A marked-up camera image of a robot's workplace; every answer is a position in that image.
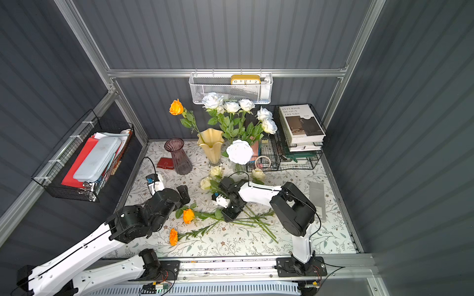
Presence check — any masking tape roll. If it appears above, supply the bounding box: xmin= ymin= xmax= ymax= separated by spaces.
xmin=254 ymin=155 xmax=272 ymax=170

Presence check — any red wallet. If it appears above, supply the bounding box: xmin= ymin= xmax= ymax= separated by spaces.
xmin=156 ymin=157 xmax=174 ymax=170

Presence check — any red folder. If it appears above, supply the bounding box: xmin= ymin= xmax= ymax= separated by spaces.
xmin=61 ymin=138 xmax=99 ymax=189

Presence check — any purple glass vase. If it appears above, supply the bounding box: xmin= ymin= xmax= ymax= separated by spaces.
xmin=164 ymin=138 xmax=193 ymax=175

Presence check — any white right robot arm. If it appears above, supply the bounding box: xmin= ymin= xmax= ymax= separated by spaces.
xmin=218 ymin=177 xmax=318 ymax=265

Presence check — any orange yellow rose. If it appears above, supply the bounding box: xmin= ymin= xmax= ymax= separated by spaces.
xmin=169 ymin=99 xmax=200 ymax=137

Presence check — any black wire desk organizer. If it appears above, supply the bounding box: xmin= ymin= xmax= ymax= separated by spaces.
xmin=248 ymin=104 xmax=326 ymax=171

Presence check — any grey flat card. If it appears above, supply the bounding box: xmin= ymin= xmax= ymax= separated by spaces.
xmin=309 ymin=182 xmax=327 ymax=223

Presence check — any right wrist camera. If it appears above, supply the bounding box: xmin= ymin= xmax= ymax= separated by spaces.
xmin=211 ymin=192 xmax=230 ymax=208

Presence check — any white plastic case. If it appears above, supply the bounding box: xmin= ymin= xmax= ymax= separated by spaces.
xmin=74 ymin=136 xmax=122 ymax=183

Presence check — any yellow ruffled vase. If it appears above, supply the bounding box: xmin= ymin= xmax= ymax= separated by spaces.
xmin=197 ymin=128 xmax=224 ymax=166

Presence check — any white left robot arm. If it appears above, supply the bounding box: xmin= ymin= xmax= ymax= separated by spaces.
xmin=11 ymin=186 xmax=190 ymax=296

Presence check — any white hardcover book stack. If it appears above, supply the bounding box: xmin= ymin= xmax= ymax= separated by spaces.
xmin=278 ymin=104 xmax=326 ymax=152

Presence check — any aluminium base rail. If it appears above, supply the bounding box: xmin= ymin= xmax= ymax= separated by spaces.
xmin=66 ymin=252 xmax=389 ymax=296

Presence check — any orange flower lower left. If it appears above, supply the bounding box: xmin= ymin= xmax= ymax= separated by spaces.
xmin=169 ymin=228 xmax=179 ymax=246

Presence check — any white wire wall basket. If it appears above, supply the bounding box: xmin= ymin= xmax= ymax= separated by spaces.
xmin=189 ymin=72 xmax=274 ymax=105

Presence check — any black wire wall basket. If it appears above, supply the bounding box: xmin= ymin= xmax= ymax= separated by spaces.
xmin=32 ymin=111 xmax=135 ymax=202

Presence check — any clear glass vase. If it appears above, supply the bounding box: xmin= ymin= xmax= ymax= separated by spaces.
xmin=232 ymin=163 xmax=246 ymax=173

